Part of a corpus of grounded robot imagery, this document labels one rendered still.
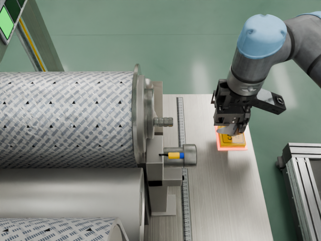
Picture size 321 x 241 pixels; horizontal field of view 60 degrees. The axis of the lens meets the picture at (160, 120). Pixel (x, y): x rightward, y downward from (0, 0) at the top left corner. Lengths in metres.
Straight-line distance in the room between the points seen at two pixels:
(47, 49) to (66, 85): 1.08
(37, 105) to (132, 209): 0.18
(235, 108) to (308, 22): 0.23
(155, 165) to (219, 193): 0.34
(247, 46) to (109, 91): 0.27
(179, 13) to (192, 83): 0.86
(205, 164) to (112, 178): 0.41
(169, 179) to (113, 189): 0.13
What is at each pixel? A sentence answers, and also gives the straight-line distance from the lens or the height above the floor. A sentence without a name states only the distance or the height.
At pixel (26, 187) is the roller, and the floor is 1.23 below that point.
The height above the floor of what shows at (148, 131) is 1.26.
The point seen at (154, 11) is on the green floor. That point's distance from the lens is 2.77.
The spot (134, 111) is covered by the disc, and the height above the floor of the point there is 1.31.
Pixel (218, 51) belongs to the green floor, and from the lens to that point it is 2.40.
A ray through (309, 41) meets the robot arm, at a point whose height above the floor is 1.26.
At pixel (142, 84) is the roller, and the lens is 0.38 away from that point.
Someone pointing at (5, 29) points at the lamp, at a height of 1.18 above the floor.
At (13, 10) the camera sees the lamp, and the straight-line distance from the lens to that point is 0.80.
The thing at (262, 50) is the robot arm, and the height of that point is 1.26.
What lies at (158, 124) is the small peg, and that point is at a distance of 0.39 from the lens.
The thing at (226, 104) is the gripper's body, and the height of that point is 1.08.
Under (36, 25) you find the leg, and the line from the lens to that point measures 1.38.
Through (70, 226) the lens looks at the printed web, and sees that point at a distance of 0.23.
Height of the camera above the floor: 1.59
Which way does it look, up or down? 57 degrees down
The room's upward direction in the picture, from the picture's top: straight up
